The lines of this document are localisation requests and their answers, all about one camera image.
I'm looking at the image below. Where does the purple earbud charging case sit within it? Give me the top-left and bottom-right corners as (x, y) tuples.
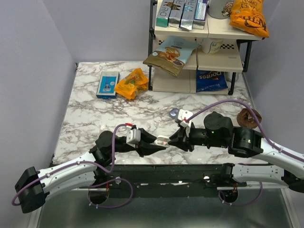
(169, 108), (179, 118)

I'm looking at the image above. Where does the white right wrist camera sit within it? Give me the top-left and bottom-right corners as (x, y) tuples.
(175, 109), (193, 137)

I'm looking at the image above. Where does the blue razor box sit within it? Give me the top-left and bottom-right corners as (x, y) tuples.
(96, 71), (120, 99)

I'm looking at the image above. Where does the white earbud case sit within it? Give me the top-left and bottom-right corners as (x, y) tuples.
(154, 135), (170, 148)

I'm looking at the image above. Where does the teal toothpaste box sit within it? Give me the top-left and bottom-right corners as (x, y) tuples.
(156, 0), (174, 28)

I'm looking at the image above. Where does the orange snack bag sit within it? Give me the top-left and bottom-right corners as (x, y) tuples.
(114, 68), (149, 100)

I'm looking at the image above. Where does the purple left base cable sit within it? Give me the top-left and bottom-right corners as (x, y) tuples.
(88, 177), (133, 209)

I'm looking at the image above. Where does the teal gold chip bag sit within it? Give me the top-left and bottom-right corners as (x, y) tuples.
(143, 36), (200, 77)

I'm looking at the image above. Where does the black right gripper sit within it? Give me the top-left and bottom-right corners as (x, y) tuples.
(168, 121), (227, 151)

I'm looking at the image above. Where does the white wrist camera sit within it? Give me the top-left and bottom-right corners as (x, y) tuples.
(126, 128), (141, 145)
(175, 109), (193, 137)

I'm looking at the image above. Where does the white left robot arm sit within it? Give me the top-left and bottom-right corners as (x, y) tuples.
(12, 125), (169, 214)

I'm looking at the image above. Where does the orange honey dijon chip bag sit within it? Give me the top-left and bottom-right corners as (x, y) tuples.
(229, 0), (270, 38)

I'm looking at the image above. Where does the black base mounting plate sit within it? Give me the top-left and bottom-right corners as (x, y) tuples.
(94, 163), (237, 199)

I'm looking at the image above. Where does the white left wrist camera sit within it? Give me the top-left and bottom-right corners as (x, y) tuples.
(126, 128), (141, 145)

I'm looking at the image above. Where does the blue Doritos bag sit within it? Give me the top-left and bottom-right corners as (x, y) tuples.
(196, 70), (228, 93)

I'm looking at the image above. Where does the white printed cup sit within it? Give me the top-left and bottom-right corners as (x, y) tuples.
(207, 0), (235, 19)

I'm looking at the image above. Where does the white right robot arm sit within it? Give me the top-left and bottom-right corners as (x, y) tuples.
(168, 112), (304, 193)

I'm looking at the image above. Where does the white mug on shelf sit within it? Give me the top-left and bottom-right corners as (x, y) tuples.
(201, 38), (223, 55)

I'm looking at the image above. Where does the black beige shelf rack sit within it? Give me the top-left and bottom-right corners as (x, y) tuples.
(148, 0), (261, 95)

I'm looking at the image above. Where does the blue white box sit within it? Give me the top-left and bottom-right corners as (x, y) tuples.
(192, 0), (208, 30)

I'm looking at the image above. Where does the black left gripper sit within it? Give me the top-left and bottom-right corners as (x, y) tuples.
(110, 129), (166, 158)

